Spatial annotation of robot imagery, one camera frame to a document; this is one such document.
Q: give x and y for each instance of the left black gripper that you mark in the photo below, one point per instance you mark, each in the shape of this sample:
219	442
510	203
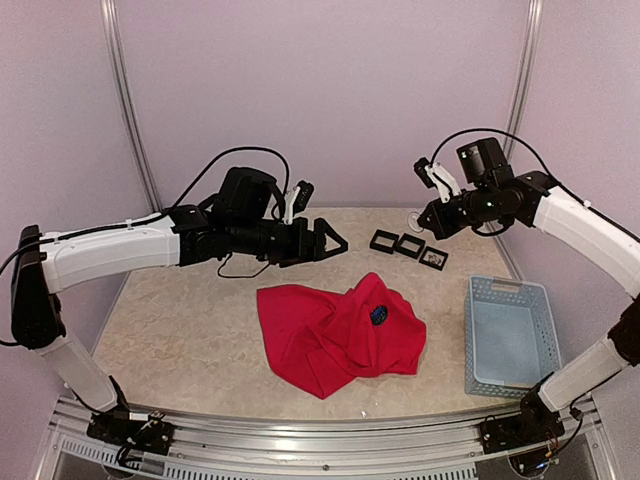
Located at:
314	250

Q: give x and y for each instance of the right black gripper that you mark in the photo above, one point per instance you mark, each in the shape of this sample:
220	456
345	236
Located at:
443	226

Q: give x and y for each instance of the silver white brooch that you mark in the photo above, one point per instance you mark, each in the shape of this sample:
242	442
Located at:
433	259

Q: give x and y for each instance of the blue round brooch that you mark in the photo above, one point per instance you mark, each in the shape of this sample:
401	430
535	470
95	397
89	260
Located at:
379	315

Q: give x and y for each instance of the red t-shirt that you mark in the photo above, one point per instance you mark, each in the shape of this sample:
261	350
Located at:
320	341

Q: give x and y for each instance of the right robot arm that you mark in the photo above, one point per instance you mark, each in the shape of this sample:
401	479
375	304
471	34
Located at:
539	201

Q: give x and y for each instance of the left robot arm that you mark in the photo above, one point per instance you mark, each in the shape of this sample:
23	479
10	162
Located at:
47	264

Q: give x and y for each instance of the blue plastic basket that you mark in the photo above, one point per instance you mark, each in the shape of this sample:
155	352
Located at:
510	337

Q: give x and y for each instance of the black square frame right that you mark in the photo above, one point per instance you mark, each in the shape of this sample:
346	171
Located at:
428	249

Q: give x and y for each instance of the black square frame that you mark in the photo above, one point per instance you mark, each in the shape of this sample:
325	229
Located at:
428	249
384	241
410	246

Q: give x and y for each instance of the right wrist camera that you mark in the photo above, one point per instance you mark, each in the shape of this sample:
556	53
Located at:
484	163

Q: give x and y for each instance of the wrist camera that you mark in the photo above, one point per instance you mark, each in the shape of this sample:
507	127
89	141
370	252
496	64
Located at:
484	163
245	193

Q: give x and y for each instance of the black square frame left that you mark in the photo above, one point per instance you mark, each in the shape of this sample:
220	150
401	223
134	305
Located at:
384	241

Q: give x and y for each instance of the black square frame middle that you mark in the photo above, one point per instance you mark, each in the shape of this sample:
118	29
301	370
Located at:
410	246

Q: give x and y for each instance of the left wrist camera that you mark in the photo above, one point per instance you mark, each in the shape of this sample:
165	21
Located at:
245	193

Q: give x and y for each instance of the right aluminium corner post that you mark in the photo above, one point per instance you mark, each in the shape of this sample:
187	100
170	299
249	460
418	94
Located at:
526	66

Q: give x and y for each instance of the aluminium corner post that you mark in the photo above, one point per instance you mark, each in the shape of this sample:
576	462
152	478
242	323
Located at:
110	20
526	66

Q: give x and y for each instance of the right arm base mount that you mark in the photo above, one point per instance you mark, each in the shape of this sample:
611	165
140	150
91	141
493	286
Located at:
513	432

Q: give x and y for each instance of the aluminium front rail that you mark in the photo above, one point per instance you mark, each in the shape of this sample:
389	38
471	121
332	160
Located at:
444	446

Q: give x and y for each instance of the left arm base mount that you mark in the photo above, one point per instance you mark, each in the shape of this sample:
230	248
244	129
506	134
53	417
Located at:
146	432

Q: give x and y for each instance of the left aluminium corner post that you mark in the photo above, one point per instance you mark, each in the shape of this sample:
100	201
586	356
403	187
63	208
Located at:
110	20

